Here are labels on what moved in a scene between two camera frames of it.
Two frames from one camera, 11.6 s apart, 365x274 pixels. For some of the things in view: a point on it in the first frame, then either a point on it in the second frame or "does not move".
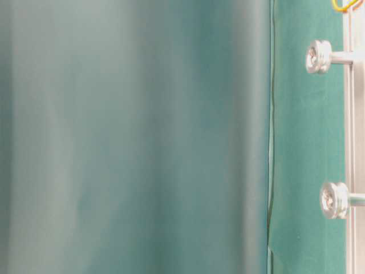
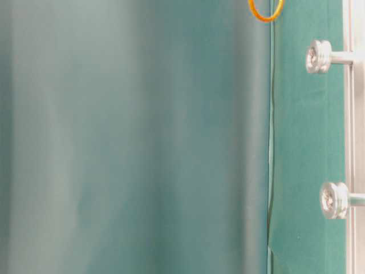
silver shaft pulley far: x=319 y=56 does not move
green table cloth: x=169 y=137 does not move
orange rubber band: x=343 y=9 to x=251 y=5
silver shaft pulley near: x=335 y=200 does not move
